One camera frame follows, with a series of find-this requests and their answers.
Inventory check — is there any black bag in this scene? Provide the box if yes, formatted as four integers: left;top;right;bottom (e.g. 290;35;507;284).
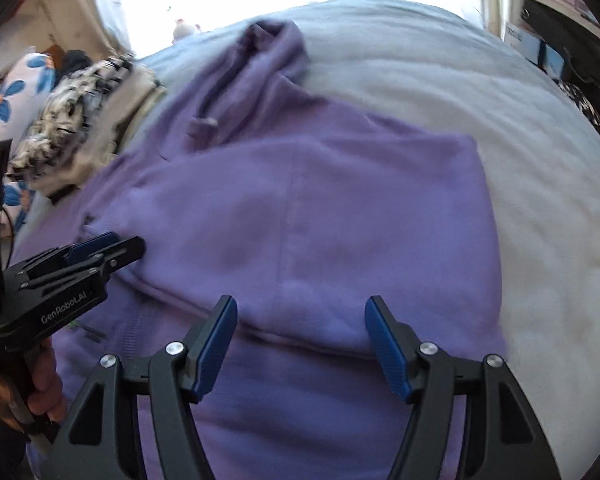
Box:
522;0;600;111

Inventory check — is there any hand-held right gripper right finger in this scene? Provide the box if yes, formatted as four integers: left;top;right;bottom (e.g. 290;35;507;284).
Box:
364;295;563;480

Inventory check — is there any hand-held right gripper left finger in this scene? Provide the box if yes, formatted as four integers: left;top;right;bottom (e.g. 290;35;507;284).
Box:
50;295;239;480

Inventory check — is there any white printed box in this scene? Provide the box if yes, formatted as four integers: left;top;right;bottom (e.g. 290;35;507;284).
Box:
502;19;567;81

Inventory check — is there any blue floral quilt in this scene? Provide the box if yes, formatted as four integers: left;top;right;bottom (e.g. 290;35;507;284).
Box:
0;51;57;222

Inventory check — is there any purple hoodie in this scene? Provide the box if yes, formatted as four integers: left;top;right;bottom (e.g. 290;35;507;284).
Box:
10;20;509;480

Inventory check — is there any person's left hand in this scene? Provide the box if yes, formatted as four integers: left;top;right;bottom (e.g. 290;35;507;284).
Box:
0;339;67;432

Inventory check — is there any black white speckled cloth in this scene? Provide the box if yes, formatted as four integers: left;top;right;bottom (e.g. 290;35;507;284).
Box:
560;82;600;171

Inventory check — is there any grey-blue fleece blanket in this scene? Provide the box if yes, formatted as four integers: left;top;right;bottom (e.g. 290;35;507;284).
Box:
17;0;600;480

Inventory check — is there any cream fuzzy garment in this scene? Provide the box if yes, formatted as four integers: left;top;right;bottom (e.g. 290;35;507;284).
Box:
30;67;169;197

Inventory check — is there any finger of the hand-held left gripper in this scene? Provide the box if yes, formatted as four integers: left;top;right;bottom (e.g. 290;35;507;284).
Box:
5;231;122;281
22;236;147;292

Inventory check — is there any plush toy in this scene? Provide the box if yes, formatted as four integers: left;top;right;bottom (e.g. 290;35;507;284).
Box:
172;17;202;44

